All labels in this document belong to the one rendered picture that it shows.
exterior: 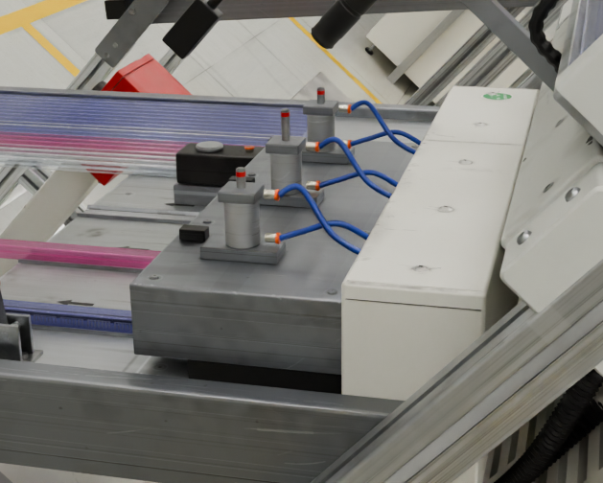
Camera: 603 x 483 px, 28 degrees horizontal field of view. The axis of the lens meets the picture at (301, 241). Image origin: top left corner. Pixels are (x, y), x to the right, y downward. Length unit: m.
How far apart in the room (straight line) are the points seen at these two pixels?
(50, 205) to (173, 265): 1.16
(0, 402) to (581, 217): 0.37
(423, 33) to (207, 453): 4.78
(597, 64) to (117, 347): 0.37
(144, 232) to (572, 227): 0.49
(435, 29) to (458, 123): 4.39
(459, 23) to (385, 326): 4.75
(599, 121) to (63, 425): 0.36
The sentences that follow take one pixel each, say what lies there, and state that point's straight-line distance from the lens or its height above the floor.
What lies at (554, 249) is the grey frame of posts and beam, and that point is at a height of 1.34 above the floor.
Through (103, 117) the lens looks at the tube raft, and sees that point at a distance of 1.31.
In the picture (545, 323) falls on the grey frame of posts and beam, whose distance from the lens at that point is 0.59.
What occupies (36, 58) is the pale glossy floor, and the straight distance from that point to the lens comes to 3.40.
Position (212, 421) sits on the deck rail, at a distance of 0.70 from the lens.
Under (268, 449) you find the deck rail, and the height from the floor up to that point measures 1.13.
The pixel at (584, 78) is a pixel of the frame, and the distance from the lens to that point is 0.58.
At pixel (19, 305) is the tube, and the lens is 0.84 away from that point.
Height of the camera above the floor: 1.50
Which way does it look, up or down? 24 degrees down
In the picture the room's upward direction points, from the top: 45 degrees clockwise
